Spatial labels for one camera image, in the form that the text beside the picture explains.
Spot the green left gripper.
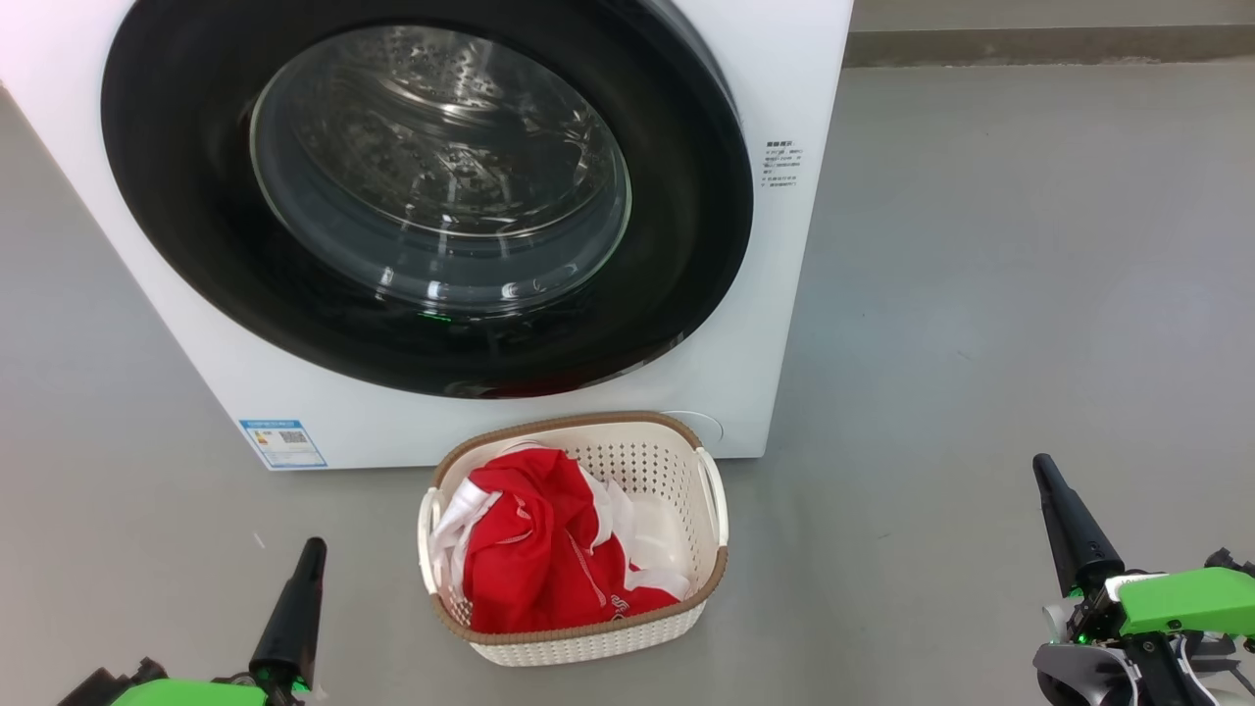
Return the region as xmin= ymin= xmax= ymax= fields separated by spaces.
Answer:
xmin=59 ymin=536 xmax=329 ymax=706

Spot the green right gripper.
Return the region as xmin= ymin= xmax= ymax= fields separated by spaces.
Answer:
xmin=1031 ymin=453 xmax=1255 ymax=644

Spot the red and white garment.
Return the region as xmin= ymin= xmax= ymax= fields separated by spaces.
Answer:
xmin=461 ymin=448 xmax=682 ymax=635

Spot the white cloth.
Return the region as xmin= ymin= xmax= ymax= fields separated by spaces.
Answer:
xmin=428 ymin=441 xmax=692 ymax=604

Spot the grey round washer door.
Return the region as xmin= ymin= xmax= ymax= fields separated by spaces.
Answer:
xmin=101 ymin=0 xmax=754 ymax=400

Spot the cream perforated laundry basket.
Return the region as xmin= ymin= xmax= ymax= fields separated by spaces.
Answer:
xmin=417 ymin=412 xmax=729 ymax=668

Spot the white washing machine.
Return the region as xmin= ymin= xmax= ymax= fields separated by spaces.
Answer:
xmin=0 ymin=0 xmax=854 ymax=472

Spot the steel washer drum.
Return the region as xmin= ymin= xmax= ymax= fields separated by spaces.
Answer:
xmin=250 ymin=25 xmax=631 ymax=315

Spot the blue energy label sticker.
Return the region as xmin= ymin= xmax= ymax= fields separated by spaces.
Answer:
xmin=239 ymin=420 xmax=327 ymax=470

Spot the round white filter cover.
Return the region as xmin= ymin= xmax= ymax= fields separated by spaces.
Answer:
xmin=662 ymin=410 xmax=725 ymax=448

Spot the printed instruction text label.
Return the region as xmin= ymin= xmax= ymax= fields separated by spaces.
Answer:
xmin=763 ymin=140 xmax=807 ymax=189

